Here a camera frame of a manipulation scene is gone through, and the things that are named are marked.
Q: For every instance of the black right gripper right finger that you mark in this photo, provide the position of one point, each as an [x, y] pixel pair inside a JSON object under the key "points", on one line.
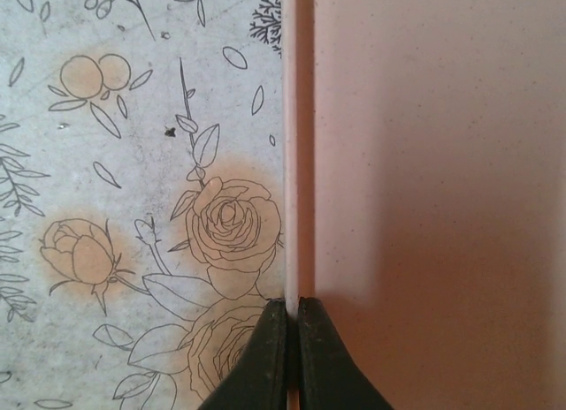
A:
{"points": [[323, 366]]}

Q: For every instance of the floral print tablecloth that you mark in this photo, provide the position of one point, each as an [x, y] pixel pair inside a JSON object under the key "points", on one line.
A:
{"points": [[88, 162]]}

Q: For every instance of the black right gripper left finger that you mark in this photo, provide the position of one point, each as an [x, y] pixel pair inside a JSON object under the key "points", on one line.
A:
{"points": [[261, 361]]}

